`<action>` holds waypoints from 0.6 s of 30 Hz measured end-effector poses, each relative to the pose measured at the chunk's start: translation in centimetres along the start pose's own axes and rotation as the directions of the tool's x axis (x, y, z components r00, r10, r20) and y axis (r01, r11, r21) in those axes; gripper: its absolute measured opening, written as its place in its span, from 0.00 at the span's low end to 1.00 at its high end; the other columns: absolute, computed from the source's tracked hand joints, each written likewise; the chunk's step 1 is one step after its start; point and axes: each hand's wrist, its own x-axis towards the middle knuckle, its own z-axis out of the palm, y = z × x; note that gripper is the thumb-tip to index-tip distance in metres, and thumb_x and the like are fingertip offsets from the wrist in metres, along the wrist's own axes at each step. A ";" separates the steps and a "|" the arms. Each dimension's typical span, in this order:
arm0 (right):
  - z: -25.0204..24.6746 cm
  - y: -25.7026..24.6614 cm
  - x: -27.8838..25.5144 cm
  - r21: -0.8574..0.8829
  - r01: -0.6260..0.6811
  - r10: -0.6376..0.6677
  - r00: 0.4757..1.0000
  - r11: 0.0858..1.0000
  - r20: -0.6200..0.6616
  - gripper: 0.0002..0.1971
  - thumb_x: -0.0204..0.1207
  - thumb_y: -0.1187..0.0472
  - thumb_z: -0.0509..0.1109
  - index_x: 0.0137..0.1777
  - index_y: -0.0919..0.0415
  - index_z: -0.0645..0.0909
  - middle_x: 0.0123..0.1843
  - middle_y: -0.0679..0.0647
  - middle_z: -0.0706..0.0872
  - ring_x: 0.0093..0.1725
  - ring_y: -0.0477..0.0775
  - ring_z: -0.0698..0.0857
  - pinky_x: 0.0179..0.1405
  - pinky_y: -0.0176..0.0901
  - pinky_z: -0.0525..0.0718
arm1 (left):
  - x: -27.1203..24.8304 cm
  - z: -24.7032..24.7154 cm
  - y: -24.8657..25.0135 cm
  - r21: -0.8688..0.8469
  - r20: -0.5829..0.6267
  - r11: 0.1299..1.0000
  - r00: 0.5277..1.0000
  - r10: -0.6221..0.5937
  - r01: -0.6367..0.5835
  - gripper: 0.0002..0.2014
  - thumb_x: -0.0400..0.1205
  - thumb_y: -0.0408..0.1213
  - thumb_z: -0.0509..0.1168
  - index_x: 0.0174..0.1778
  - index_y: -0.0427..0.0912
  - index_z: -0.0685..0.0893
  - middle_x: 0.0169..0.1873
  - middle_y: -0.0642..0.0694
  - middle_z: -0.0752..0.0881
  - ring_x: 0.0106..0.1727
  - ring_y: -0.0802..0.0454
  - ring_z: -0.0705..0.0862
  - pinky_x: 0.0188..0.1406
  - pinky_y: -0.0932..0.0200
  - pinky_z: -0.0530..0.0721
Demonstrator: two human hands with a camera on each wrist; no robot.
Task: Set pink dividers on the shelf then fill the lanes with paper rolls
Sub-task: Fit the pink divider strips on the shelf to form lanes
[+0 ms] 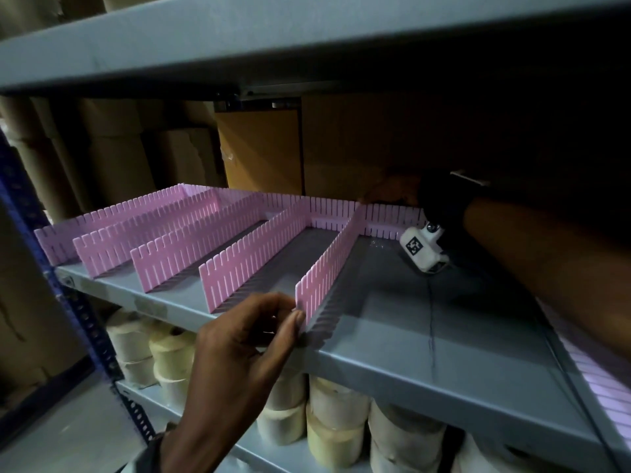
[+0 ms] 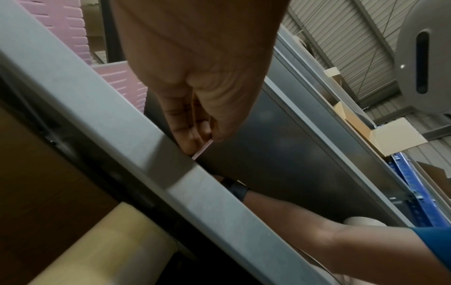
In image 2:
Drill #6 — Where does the row of white paper rolls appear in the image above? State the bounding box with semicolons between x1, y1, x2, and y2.
28;201;177;285

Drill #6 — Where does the person's left hand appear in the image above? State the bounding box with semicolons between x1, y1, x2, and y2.
109;0;292;155

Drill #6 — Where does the person's right forearm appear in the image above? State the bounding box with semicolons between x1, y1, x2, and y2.
242;191;451;282

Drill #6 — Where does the black right wristband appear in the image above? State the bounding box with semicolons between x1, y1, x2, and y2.
219;177;250;202

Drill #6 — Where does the blue perforated rack post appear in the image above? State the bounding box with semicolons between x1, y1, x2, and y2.
387;151;450;228

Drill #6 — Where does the blue shirt sleeve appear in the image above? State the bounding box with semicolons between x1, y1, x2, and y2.
410;226;451;272

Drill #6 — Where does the tan cardboard box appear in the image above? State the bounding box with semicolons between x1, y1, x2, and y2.
323;66;348;97
332;100;429;157

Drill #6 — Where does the brown cardboard box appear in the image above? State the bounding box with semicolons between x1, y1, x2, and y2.
0;102;119;285

